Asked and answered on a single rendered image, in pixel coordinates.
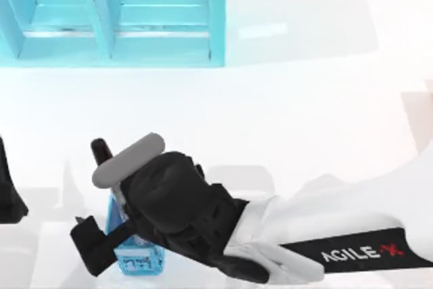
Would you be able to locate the pale grey rounded box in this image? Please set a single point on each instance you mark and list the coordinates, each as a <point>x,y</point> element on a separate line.
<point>128,160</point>

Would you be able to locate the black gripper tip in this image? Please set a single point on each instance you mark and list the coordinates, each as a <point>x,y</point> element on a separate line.
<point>10,197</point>

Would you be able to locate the light blue rack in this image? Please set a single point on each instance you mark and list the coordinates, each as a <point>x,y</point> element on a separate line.
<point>162,15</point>

